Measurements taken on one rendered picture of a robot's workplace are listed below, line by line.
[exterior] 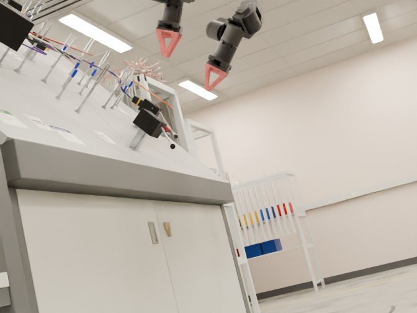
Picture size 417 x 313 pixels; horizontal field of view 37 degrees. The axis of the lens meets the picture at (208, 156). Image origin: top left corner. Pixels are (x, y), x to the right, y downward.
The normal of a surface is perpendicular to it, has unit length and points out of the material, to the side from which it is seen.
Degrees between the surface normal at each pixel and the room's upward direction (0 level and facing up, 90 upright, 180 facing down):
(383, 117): 90
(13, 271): 90
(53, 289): 90
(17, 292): 90
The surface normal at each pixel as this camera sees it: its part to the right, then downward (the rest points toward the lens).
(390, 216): -0.35, -0.09
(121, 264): 0.92, -0.28
